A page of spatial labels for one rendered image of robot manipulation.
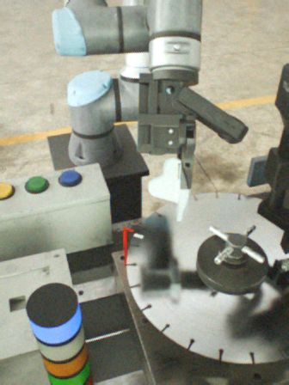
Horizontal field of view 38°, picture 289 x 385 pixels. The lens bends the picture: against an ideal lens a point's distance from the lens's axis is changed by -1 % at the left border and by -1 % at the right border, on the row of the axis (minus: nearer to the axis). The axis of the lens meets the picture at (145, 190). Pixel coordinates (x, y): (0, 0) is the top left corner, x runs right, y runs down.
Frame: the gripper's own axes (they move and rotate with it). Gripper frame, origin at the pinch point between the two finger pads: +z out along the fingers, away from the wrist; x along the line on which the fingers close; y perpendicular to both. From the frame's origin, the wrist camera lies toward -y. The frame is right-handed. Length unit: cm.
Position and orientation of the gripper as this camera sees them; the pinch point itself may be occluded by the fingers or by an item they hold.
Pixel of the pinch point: (184, 212)
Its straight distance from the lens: 62.6
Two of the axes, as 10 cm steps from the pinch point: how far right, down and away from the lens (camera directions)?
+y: -10.0, -0.3, -0.1
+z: -0.3, 10.0, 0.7
